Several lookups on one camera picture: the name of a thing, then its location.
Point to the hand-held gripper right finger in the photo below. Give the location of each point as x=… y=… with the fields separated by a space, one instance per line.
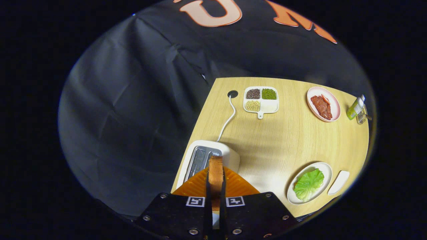
x=223 y=213

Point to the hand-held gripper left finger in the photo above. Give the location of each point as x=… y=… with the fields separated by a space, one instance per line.
x=208 y=213

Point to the toasted bread slice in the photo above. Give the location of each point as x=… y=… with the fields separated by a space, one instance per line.
x=216 y=173

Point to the green lettuce leaf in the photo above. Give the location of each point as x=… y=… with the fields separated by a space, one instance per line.
x=308 y=185

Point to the white toaster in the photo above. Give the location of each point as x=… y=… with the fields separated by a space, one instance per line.
x=230 y=156

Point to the yellow beans heap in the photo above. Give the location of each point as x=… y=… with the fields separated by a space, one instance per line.
x=253 y=105

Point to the grey round plate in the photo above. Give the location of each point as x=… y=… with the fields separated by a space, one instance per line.
x=327 y=170

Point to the white divided dish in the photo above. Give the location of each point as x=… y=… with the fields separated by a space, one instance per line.
x=270 y=106

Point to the glossy white plate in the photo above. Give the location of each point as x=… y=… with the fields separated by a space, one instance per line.
x=338 y=181

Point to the brown beans heap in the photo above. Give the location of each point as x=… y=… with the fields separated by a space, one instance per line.
x=253 y=94

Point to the green beans heap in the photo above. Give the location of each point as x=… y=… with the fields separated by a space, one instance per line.
x=269 y=94

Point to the brown meat piece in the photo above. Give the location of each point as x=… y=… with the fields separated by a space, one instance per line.
x=327 y=114
x=317 y=102

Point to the red sausage slice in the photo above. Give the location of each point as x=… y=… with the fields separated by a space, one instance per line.
x=325 y=99

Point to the pink plate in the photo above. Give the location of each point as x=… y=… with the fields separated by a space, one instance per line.
x=335 y=108

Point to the silver bottle with green label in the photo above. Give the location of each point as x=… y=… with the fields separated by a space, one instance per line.
x=354 y=109

